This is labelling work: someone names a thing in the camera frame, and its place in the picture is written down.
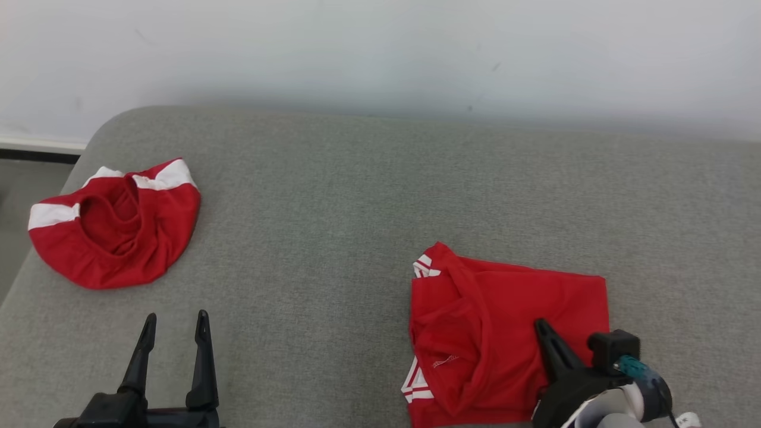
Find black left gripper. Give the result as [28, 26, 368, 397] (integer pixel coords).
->
[54, 310, 222, 428]

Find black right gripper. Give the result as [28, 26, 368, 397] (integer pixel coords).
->
[532, 319, 625, 428]

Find red Bulls 23 jersey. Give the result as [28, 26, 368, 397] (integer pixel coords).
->
[401, 242, 610, 428]

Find red shorts with white trim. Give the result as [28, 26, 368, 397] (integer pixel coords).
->
[28, 158, 202, 290]

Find grey fabric sofa seat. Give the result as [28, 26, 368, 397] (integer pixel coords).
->
[0, 106, 761, 428]

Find teal cable connector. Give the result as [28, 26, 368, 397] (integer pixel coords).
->
[614, 355, 655, 381]

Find white wall baseboard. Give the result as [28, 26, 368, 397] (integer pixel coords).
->
[0, 138, 89, 156]

